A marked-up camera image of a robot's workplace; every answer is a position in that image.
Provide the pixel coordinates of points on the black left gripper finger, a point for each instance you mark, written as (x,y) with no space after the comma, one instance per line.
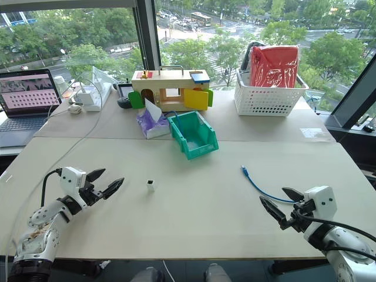
(95,175)
(113,188)

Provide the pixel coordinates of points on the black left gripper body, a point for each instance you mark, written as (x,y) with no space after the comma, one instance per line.
(89,194)

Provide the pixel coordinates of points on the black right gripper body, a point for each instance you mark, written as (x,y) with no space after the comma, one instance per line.
(302,216)

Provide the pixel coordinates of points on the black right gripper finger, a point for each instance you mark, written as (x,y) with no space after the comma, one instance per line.
(273,211)
(293,195)

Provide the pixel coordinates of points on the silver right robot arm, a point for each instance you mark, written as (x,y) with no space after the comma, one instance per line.
(343,246)

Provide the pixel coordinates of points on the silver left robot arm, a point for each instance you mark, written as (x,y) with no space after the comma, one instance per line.
(44,232)

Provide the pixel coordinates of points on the small white adapter block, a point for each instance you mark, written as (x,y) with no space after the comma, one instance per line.
(150,185)

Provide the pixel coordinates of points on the crumpled white tissue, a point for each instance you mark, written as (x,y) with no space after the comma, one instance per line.
(75,109)

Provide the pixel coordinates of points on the purple tissue pack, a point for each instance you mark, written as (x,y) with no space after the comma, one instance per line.
(151,124)

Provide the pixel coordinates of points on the white power strip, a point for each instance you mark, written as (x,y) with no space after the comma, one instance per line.
(98,100)

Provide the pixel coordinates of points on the white power adapter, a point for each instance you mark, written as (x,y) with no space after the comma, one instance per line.
(85,98)

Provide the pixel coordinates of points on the black small screen device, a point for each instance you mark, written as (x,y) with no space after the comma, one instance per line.
(124,90)

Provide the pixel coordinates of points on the clear acrylic triangle stand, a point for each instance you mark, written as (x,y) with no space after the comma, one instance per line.
(101,77)

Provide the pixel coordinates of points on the green plastic storage bin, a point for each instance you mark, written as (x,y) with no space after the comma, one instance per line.
(202,144)

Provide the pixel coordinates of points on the white perforated plastic basket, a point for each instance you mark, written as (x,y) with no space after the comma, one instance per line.
(264,100)

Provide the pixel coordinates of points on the small black object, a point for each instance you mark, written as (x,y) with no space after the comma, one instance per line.
(367,128)

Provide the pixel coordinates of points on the open laptop computer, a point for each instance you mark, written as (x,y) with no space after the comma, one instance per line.
(26,97)

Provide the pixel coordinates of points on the wooden lock box toy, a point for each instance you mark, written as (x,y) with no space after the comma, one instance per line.
(173,85)

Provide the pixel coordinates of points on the red plastic-wrapped bag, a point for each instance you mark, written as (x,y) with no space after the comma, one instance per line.
(274,66)

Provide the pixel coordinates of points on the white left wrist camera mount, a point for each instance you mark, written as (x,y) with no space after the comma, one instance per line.
(72,179)

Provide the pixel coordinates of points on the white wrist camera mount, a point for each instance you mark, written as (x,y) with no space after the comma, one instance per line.
(321,199)
(72,179)

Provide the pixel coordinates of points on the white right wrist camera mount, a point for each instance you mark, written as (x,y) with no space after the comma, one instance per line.
(321,199)

